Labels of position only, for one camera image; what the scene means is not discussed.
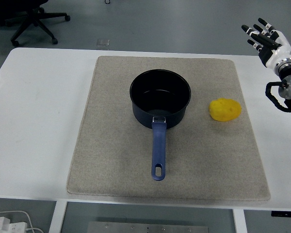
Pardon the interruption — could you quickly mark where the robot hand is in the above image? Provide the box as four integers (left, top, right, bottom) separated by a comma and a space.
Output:
241, 17, 291, 68

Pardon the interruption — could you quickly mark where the white table leg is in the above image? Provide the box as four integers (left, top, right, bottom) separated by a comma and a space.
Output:
49, 200, 68, 233
232, 208, 248, 233

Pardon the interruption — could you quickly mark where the beige table mat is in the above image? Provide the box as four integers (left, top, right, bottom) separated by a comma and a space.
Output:
66, 55, 272, 201

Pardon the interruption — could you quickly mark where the grey metal plate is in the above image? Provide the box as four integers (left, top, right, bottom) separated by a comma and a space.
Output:
87, 221, 210, 233

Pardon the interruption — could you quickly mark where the black office chair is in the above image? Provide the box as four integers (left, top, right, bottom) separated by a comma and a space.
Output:
0, 0, 71, 47

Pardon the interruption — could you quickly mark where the white power strip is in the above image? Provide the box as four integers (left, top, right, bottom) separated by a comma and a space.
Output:
0, 216, 28, 233

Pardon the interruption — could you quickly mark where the blue pot with handle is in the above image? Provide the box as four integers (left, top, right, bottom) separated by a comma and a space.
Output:
129, 69, 192, 182

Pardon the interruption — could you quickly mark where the white power cable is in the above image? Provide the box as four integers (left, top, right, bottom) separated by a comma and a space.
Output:
0, 210, 43, 233

